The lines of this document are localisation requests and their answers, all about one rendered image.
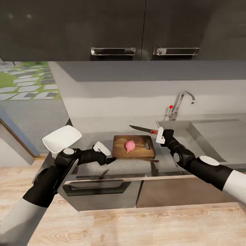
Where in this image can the vidalia onion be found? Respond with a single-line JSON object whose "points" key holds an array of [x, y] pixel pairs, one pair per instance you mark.
{"points": [[130, 146]]}

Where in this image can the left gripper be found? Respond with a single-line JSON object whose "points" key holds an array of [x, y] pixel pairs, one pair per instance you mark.
{"points": [[99, 157]]}

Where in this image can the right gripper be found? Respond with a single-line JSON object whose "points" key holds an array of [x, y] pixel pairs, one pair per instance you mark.
{"points": [[168, 136]]}

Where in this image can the parer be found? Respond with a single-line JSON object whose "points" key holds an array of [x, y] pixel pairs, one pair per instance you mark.
{"points": [[145, 130]]}

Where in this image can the drop in sink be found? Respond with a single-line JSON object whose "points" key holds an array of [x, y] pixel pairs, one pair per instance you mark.
{"points": [[221, 139]]}

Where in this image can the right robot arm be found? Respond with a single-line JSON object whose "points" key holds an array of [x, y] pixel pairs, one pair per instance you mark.
{"points": [[229, 181]]}

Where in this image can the cutting board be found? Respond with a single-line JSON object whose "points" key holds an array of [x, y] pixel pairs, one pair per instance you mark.
{"points": [[140, 151]]}

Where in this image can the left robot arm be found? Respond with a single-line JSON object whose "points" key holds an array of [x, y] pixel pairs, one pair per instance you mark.
{"points": [[19, 225]]}

